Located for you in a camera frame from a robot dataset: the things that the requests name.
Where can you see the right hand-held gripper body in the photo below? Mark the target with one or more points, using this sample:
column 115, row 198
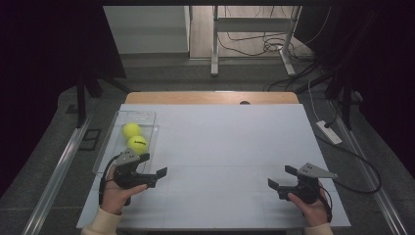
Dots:
column 306, row 186

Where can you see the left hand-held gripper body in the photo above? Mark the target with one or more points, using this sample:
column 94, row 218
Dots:
column 130, row 171

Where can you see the yellow tennis ball black print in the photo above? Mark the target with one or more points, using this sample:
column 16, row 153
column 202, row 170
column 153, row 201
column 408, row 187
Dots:
column 137, row 145

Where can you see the aluminium floor rail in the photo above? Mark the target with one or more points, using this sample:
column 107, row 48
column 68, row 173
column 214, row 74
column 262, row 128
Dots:
column 55, row 176
column 375, row 182

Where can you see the clear plastic container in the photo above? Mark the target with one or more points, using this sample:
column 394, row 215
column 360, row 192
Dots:
column 111, row 150

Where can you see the white cabinet panel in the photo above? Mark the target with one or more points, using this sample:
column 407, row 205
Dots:
column 147, row 29

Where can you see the black tripod stand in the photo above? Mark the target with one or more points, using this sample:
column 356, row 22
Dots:
column 81, row 98
column 345, row 98

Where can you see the person's right hand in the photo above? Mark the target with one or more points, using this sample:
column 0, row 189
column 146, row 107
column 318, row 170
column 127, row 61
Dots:
column 313, row 212

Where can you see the wooden table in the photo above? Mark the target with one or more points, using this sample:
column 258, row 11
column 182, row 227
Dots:
column 212, row 97

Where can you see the white power strip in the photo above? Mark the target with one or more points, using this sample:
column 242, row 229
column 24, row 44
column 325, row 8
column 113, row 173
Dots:
column 329, row 132

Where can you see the plain yellow tennis ball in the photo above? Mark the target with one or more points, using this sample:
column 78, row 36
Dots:
column 131, row 130

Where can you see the person's left hand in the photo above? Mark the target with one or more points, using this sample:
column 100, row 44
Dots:
column 114, row 199

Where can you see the black floor plate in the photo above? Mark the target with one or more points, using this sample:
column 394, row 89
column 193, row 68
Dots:
column 90, row 139

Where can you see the white metal stand frame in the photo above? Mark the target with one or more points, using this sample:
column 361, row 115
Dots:
column 253, row 24

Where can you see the black curtain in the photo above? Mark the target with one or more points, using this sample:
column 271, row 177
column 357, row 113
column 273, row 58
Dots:
column 391, row 81
column 42, row 65

